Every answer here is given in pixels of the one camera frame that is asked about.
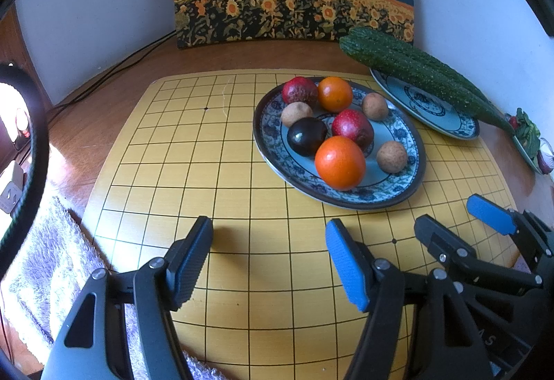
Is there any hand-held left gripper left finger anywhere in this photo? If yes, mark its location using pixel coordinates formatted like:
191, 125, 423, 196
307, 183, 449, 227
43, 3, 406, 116
41, 215, 215, 380

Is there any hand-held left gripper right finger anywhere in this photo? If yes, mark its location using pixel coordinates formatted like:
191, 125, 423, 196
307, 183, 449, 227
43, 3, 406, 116
324, 218, 494, 380

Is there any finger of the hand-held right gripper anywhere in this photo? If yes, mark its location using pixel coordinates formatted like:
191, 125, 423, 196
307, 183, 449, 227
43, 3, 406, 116
466, 194, 554, 272
413, 214, 545, 298

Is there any blue floral fruit plate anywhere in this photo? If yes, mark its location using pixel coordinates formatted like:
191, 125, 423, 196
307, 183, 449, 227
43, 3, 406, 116
252, 77, 427, 210

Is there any brown longan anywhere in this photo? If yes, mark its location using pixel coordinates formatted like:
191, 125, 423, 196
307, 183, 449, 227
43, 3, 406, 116
376, 141, 408, 173
281, 101, 313, 128
362, 92, 388, 121

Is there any orange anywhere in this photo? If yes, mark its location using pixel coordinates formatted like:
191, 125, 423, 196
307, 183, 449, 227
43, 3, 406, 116
318, 77, 353, 113
314, 136, 367, 191

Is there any black plum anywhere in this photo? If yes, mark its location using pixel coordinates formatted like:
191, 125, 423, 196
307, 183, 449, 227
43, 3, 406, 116
287, 117, 328, 158

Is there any large red apple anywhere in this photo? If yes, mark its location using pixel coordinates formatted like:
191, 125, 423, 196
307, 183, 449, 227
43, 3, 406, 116
332, 109, 375, 150

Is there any small dark red apple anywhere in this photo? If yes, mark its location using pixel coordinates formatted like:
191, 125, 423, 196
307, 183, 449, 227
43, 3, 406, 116
282, 77, 319, 106

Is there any small side plate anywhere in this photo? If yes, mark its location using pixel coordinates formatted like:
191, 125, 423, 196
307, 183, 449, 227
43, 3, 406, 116
504, 112, 554, 175

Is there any yellow grid board mat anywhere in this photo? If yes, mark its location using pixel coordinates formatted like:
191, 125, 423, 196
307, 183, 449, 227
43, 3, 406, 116
82, 69, 520, 380

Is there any green leafy vegetable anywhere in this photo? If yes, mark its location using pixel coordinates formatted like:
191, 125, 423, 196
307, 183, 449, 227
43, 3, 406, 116
515, 107, 542, 149

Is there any blue floral gourd plate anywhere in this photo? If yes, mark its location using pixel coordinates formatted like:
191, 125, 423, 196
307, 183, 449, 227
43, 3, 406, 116
370, 68, 481, 141

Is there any lilac fluffy towel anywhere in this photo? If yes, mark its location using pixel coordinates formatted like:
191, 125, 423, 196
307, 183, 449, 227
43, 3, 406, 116
9, 194, 230, 380

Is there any green cucumber rear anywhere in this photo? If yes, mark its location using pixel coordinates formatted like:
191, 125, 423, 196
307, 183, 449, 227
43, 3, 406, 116
350, 27, 494, 104

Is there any green bitter gourd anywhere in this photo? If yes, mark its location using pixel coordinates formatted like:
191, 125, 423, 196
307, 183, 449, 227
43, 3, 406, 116
340, 34, 517, 134

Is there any black curved ring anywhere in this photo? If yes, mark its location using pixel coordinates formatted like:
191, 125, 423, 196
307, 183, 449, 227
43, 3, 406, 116
0, 64, 50, 277

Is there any black cable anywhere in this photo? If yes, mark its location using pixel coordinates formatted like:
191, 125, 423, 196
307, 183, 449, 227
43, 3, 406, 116
52, 31, 176, 108
45, 36, 176, 121

